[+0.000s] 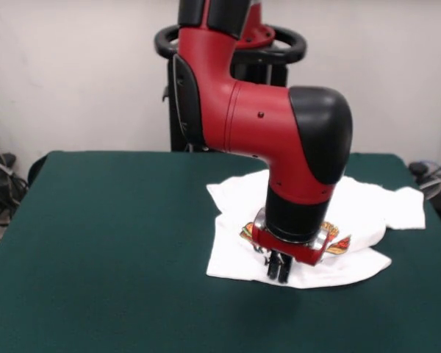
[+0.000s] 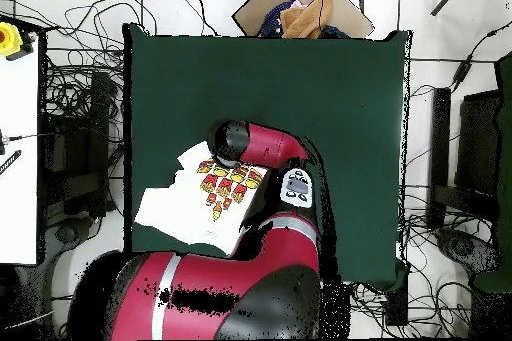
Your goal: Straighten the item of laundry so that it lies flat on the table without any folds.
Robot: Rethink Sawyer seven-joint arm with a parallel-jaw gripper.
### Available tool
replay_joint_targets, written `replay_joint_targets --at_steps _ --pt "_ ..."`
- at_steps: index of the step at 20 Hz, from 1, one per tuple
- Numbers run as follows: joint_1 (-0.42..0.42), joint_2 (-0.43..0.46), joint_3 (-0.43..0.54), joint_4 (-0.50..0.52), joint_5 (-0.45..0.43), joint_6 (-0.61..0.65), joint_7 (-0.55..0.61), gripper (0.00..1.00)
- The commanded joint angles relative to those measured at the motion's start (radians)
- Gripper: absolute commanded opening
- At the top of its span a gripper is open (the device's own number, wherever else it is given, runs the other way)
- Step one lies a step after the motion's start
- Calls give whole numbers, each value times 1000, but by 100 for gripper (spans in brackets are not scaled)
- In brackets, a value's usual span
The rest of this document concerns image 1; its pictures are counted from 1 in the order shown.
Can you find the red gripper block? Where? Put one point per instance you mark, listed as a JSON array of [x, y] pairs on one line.
[[297, 252]]

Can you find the white printed t-shirt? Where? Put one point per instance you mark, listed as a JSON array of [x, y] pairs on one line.
[[364, 264]]

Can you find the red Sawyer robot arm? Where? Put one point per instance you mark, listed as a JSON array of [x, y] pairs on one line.
[[257, 121]]

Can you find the black power adapter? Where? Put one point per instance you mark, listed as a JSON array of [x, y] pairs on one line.
[[7, 159], [419, 168]]

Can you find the dark green table cloth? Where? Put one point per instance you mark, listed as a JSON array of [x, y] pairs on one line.
[[95, 257]]

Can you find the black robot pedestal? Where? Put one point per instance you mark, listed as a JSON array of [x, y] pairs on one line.
[[272, 62]]

